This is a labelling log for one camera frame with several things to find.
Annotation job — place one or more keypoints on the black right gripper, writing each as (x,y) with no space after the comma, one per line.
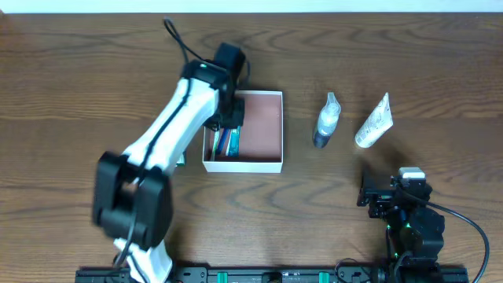
(375,197)

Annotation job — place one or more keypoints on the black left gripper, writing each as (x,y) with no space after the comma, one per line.
(230,116)

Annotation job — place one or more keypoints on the blue disposable razor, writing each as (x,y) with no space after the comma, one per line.
(222,141)

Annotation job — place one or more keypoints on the green and white toothbrush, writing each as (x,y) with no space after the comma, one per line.
(215,145)

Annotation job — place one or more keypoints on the red and teal toothpaste tube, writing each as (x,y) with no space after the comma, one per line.
(234,141)

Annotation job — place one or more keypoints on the white and green sachet packet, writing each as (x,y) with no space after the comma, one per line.
(181,161)

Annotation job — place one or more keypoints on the white cosmetic tube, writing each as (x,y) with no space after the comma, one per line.
(379,121)

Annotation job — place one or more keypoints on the clear spray bottle dark liquid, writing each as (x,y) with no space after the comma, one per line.
(327,121)

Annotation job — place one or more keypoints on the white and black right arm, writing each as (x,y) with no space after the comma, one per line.
(414,231)

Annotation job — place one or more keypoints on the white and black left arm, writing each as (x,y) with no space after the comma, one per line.
(132,190)

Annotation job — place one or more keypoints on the white box with pink interior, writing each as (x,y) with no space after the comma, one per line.
(261,144)

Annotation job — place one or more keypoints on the black mounting rail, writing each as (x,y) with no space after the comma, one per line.
(345,273)

